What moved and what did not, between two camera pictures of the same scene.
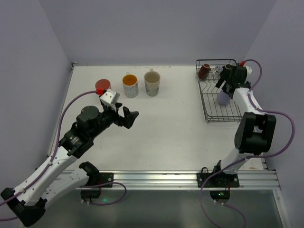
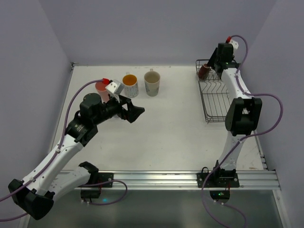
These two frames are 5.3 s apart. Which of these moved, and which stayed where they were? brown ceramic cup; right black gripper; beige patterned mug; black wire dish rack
Moved: right black gripper
Stayed: brown ceramic cup; black wire dish rack; beige patterned mug
